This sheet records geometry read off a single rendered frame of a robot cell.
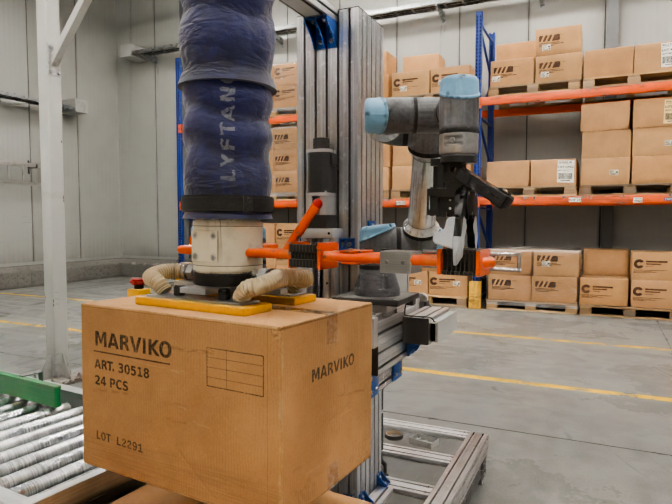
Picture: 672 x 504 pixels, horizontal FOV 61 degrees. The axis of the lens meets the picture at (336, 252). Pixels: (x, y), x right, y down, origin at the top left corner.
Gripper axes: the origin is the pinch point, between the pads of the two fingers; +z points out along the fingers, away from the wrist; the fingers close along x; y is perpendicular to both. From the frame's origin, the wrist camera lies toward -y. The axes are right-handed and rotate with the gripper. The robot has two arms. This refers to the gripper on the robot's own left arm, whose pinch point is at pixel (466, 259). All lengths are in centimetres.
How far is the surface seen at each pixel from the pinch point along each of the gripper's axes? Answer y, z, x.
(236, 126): 52, -29, 6
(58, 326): 375, 81, -165
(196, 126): 61, -29, 10
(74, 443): 134, 68, -7
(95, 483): 94, 62, 15
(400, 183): 317, -53, -698
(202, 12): 59, -54, 10
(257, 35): 49, -50, 2
